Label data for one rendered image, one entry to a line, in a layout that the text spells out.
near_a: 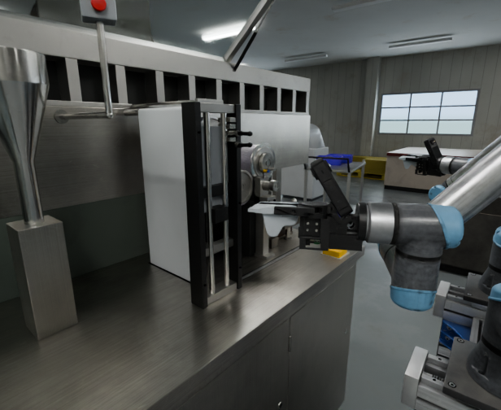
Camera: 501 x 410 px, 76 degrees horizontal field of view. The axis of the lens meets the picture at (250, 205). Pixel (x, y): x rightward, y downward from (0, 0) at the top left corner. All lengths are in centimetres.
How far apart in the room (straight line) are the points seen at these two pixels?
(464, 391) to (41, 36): 137
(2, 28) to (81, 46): 19
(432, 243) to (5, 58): 84
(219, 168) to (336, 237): 42
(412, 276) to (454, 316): 82
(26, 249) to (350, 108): 981
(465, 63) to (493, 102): 112
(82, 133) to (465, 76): 917
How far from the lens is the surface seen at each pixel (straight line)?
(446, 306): 144
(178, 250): 106
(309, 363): 130
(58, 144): 112
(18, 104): 81
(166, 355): 79
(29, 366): 88
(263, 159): 116
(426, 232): 61
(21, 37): 113
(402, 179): 747
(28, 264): 87
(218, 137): 88
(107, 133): 118
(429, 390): 101
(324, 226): 58
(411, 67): 991
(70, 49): 117
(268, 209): 58
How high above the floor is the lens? 139
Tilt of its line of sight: 14 degrees down
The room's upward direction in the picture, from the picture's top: straight up
